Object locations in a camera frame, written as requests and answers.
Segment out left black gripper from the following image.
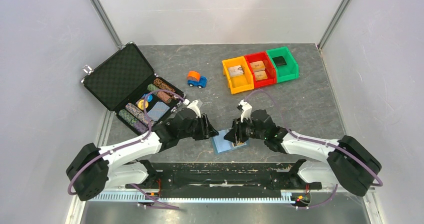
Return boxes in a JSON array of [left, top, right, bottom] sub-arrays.
[[178, 113, 219, 141]]

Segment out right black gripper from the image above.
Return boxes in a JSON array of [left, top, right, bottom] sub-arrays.
[[223, 115, 267, 144]]

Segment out blue card holder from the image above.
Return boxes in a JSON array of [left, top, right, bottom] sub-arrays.
[[210, 129, 249, 154]]

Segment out gold VIP card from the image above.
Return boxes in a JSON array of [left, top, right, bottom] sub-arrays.
[[254, 70, 268, 81]]

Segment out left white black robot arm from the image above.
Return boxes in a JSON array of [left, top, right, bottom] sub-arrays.
[[65, 108, 219, 201]]

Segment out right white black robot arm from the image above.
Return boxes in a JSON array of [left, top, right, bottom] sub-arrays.
[[224, 110, 382, 197]]

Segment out blue playing card deck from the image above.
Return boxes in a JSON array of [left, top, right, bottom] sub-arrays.
[[147, 101, 169, 122]]

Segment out white card stack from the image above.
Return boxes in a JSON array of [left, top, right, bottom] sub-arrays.
[[227, 65, 244, 78]]

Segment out gold card in red bin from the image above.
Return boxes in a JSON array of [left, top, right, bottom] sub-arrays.
[[250, 60, 266, 72]]

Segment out black card in green bin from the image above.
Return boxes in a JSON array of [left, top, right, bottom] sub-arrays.
[[272, 56, 288, 67]]

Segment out blue orange toy car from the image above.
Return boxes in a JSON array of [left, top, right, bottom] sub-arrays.
[[187, 71, 208, 88]]

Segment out yellow storage bin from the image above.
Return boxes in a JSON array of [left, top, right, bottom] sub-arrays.
[[222, 56, 254, 94]]

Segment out red storage bin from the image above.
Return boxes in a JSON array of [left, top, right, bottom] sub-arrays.
[[244, 51, 277, 89]]

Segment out yellow dealer chip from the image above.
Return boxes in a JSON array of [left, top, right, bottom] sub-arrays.
[[136, 99, 149, 110]]

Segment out green storage bin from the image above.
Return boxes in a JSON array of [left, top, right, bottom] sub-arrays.
[[265, 46, 299, 83]]

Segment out black poker chip case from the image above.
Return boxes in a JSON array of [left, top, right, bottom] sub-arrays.
[[81, 42, 186, 135]]

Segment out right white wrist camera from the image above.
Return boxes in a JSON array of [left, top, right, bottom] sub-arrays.
[[237, 99, 253, 122]]

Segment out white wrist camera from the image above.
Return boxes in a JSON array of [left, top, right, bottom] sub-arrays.
[[237, 99, 253, 122], [183, 99, 203, 117]]

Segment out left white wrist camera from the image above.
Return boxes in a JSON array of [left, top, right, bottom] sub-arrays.
[[183, 99, 203, 117]]

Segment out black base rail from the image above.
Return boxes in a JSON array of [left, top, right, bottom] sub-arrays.
[[138, 160, 322, 198]]

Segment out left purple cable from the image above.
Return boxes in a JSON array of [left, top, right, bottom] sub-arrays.
[[67, 93, 190, 211]]

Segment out purple cable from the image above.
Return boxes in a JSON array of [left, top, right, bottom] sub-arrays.
[[243, 89, 384, 210], [67, 93, 190, 211]]

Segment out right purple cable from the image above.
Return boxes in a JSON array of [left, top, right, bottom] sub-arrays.
[[243, 89, 384, 210]]

